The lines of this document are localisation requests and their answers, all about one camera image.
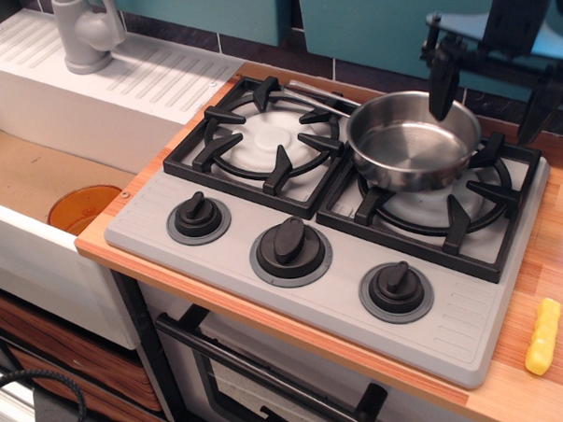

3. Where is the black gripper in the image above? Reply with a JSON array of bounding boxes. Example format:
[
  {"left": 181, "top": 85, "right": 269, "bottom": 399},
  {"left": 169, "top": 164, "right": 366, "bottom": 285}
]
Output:
[{"left": 420, "top": 11, "right": 563, "bottom": 146}]

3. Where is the stainless steel pan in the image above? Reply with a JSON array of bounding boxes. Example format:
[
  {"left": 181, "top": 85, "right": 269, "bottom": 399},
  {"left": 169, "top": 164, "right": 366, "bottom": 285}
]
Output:
[{"left": 282, "top": 80, "right": 482, "bottom": 192}]

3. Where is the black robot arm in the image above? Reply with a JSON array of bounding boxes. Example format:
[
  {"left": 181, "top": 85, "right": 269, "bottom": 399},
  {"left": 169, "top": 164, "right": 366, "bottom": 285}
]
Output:
[{"left": 420, "top": 0, "right": 563, "bottom": 145}]

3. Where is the black right stove knob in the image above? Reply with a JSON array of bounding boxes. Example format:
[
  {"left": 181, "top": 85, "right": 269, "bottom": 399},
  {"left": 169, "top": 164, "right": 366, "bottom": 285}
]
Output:
[{"left": 359, "top": 260, "right": 435, "bottom": 325}]

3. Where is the black stove knob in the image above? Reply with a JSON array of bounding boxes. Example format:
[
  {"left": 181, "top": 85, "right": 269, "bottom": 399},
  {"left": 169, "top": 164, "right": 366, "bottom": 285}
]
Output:
[
  {"left": 166, "top": 191, "right": 232, "bottom": 246},
  {"left": 249, "top": 216, "right": 333, "bottom": 288},
  {"left": 359, "top": 260, "right": 435, "bottom": 325}
]

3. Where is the grey toy stove top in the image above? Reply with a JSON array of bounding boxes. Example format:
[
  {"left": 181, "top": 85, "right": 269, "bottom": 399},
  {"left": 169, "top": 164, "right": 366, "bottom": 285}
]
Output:
[{"left": 96, "top": 63, "right": 561, "bottom": 406}]

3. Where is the black middle stove knob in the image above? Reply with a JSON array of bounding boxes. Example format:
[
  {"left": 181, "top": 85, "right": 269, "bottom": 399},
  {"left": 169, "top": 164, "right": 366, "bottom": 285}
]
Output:
[{"left": 249, "top": 216, "right": 333, "bottom": 288}]

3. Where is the yellow toy fry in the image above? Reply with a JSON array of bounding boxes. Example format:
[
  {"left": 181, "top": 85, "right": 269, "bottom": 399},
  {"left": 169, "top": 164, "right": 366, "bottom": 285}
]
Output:
[{"left": 525, "top": 298, "right": 562, "bottom": 375}]

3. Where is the black left stove knob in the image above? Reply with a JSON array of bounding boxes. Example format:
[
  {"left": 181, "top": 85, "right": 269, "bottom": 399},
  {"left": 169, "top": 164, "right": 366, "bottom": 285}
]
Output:
[{"left": 166, "top": 191, "right": 232, "bottom": 246}]

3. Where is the black right burner grate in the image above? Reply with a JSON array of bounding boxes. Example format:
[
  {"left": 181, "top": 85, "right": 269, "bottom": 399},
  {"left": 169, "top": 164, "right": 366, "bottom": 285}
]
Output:
[{"left": 317, "top": 132, "right": 549, "bottom": 283}]

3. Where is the black burner grate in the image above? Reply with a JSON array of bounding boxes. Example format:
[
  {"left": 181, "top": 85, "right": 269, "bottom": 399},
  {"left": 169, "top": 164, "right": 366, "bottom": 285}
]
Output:
[
  {"left": 317, "top": 132, "right": 549, "bottom": 283},
  {"left": 163, "top": 76, "right": 356, "bottom": 218}
]

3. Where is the black left burner grate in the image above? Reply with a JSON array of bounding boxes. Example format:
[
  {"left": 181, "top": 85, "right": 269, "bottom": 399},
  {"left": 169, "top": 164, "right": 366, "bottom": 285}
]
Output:
[{"left": 163, "top": 76, "right": 356, "bottom": 218}]

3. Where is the grey toy faucet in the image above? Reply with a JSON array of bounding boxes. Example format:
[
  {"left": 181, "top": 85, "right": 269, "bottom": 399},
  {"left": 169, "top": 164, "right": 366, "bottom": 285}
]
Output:
[{"left": 51, "top": 0, "right": 125, "bottom": 75}]

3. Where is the toy oven door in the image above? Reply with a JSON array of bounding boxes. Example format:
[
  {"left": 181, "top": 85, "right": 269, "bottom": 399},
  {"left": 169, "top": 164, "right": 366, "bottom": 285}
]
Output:
[{"left": 155, "top": 305, "right": 469, "bottom": 422}]

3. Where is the orange plastic plate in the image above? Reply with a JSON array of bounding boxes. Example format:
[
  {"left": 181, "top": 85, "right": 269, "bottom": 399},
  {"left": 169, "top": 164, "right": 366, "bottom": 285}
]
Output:
[{"left": 48, "top": 184, "right": 121, "bottom": 236}]

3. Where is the white toy sink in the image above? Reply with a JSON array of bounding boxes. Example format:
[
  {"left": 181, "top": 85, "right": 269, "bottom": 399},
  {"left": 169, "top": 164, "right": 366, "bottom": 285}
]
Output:
[{"left": 0, "top": 10, "right": 241, "bottom": 349}]

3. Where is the wood grain drawer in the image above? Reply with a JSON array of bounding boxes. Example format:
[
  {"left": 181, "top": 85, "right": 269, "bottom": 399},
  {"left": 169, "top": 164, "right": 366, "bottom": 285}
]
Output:
[{"left": 0, "top": 289, "right": 168, "bottom": 422}]

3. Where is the black braided cable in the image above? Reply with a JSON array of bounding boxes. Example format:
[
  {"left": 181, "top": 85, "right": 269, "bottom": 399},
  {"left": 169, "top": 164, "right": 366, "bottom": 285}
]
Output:
[{"left": 0, "top": 365, "right": 88, "bottom": 422}]

